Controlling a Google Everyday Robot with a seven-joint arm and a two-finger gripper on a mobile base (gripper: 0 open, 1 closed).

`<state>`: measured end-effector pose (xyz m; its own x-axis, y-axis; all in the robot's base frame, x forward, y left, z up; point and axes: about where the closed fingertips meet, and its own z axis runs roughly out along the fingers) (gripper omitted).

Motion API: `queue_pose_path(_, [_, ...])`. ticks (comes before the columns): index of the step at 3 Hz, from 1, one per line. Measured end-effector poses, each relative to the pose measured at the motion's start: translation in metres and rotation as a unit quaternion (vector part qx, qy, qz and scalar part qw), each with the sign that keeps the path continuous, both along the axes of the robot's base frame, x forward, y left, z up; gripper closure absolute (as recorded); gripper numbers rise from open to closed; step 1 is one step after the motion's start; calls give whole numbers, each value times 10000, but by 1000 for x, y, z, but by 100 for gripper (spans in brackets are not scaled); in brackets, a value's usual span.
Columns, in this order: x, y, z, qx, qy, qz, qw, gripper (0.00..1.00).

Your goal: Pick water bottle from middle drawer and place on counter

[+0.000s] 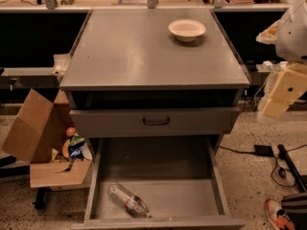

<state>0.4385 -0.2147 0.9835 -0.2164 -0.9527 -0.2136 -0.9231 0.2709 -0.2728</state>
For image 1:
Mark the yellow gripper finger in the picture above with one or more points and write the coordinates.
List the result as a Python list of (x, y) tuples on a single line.
[(282, 89), (268, 36)]

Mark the orange white sneaker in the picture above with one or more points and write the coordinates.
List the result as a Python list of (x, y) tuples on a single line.
[(277, 217)]

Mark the colourful snack bag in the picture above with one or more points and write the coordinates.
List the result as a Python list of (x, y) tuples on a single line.
[(75, 147)]

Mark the orange ball in box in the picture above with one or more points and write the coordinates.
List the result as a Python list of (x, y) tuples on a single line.
[(70, 131)]

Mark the closed upper grey drawer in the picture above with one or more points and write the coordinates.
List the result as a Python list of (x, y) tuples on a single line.
[(128, 122)]

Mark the grey metal drawer cabinet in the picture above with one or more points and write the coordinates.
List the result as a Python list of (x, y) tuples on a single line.
[(128, 59)]

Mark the open cardboard box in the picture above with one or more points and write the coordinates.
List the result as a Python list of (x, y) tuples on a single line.
[(38, 129)]

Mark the black equipment leg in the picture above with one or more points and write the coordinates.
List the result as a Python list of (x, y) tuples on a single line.
[(291, 165)]

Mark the black drawer handle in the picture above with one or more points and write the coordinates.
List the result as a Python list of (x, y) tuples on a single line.
[(162, 122)]

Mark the open lower grey drawer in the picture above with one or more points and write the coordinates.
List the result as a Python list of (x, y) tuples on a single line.
[(177, 177)]

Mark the clear plastic water bottle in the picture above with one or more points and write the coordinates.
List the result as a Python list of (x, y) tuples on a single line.
[(133, 204)]

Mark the white power strip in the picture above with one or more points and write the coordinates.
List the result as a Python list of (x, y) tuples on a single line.
[(269, 65)]

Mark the black power adapter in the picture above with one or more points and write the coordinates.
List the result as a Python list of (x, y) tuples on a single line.
[(262, 150)]

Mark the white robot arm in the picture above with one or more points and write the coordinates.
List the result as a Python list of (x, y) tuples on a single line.
[(291, 38)]

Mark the white paper bowl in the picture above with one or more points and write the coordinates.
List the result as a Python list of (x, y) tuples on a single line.
[(186, 30)]

